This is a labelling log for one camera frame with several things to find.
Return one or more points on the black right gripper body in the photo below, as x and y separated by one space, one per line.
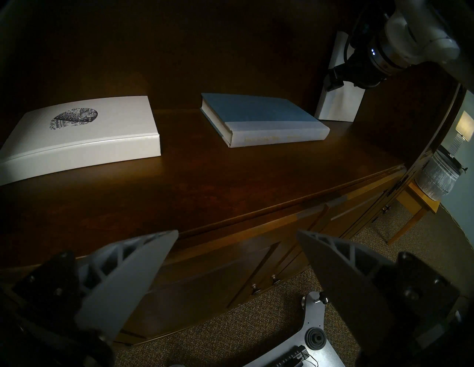
364 70

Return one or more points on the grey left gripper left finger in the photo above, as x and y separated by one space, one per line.
122 281

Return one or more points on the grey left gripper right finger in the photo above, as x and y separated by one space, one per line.
344 285

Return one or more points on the cream book with grey spine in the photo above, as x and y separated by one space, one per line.
339 105

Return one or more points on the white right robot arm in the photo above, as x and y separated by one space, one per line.
418 33

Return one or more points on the black star knob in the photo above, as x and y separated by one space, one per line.
324 298

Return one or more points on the black round rubber pad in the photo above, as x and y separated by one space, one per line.
315 338

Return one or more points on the small light wooden table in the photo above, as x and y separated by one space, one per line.
414 207

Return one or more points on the table lamp with pale shade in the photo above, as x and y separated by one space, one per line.
461 129

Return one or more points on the blue book with grey spine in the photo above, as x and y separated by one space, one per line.
259 111

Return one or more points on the white book with round emblem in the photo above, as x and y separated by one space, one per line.
92 137

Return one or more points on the grey metal robot base plate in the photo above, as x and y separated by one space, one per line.
326 355

